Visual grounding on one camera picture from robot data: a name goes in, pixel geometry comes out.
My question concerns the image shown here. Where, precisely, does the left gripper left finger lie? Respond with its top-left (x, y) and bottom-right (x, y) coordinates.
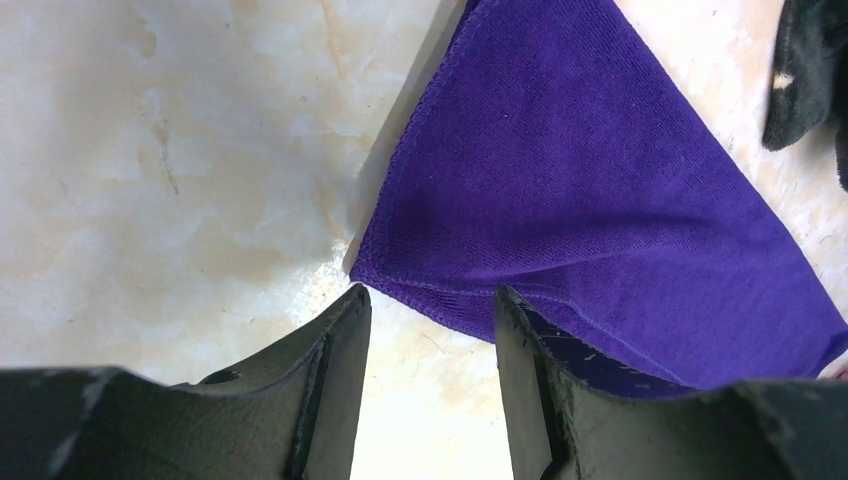
top-left (1, 285), bottom-right (372, 479)

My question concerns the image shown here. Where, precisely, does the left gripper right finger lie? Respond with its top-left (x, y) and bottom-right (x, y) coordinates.
top-left (494, 286), bottom-right (847, 479)

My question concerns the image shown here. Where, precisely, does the purple towel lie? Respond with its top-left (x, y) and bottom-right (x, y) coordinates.
top-left (351, 1), bottom-right (847, 398)

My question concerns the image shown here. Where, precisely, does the black floral blanket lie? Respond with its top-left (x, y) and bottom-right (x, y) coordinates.
top-left (762, 0), bottom-right (847, 189)

